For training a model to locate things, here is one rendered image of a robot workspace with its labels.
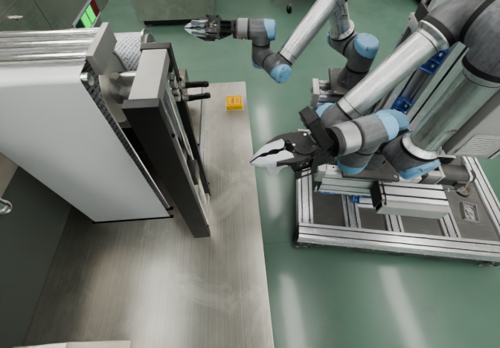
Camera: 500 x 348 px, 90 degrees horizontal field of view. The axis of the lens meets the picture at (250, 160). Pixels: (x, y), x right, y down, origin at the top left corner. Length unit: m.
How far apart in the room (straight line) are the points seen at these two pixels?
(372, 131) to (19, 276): 0.93
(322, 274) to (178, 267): 1.12
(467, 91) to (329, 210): 1.09
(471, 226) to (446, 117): 1.29
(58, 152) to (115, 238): 0.37
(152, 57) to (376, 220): 1.56
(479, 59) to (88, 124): 0.80
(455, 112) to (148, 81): 0.72
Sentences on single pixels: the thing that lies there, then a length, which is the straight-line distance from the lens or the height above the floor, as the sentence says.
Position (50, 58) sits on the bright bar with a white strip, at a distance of 0.51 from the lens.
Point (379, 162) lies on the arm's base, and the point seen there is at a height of 0.86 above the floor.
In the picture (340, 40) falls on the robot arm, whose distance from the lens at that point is 1.41.
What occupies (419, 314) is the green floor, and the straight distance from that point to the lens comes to 1.93.
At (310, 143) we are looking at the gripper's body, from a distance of 0.56.
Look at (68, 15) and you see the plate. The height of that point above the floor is 1.24.
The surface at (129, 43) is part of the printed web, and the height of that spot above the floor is 1.31.
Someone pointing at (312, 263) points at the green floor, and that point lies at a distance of 1.76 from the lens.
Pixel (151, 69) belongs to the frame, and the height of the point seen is 1.44.
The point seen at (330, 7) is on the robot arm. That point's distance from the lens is 1.06.
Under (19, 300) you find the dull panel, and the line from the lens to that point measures 0.91.
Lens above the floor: 1.67
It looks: 55 degrees down
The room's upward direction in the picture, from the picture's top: straight up
